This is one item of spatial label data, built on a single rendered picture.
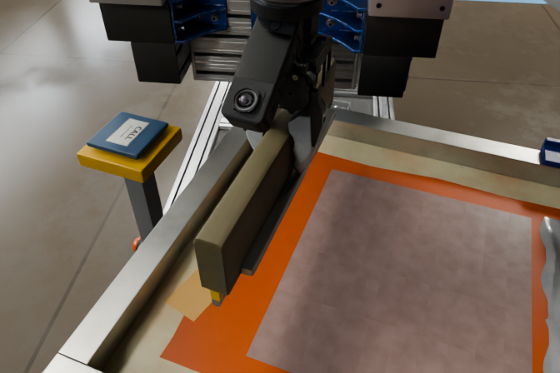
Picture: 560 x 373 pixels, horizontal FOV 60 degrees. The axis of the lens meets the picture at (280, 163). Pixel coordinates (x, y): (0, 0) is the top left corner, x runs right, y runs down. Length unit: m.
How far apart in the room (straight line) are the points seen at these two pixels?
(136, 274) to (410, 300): 0.34
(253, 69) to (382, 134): 0.41
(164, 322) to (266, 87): 0.32
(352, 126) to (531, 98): 2.25
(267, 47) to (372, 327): 0.34
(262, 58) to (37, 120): 2.40
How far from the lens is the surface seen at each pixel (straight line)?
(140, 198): 0.95
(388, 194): 0.76
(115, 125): 0.90
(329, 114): 0.69
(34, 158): 2.56
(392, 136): 0.83
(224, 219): 0.45
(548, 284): 0.72
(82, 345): 0.59
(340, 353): 0.59
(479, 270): 0.70
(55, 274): 2.01
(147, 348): 0.61
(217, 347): 0.60
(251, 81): 0.46
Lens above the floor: 1.48
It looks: 41 degrees down
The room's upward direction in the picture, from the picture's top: straight up
